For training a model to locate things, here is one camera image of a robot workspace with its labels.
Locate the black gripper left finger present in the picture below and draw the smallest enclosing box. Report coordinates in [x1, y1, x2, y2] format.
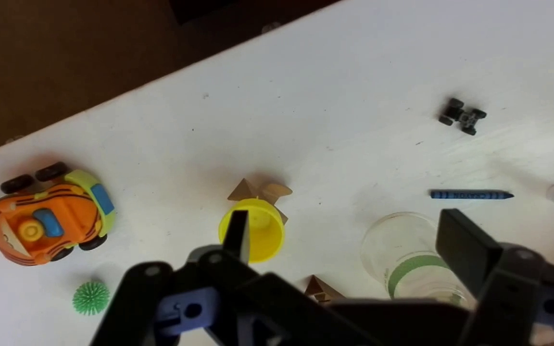
[91, 209, 332, 346]

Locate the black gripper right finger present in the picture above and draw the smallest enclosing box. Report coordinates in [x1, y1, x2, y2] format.
[436, 207, 554, 346]

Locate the small green ball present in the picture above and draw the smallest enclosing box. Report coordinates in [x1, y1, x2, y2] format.
[72, 276, 112, 316]

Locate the dark blue pen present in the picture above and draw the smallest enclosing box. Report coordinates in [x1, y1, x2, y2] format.
[428, 188, 516, 201]

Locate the orange toy car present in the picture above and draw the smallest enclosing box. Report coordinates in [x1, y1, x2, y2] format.
[0, 161, 120, 266]

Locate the small black toy piece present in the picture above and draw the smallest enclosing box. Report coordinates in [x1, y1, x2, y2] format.
[437, 95, 489, 136]

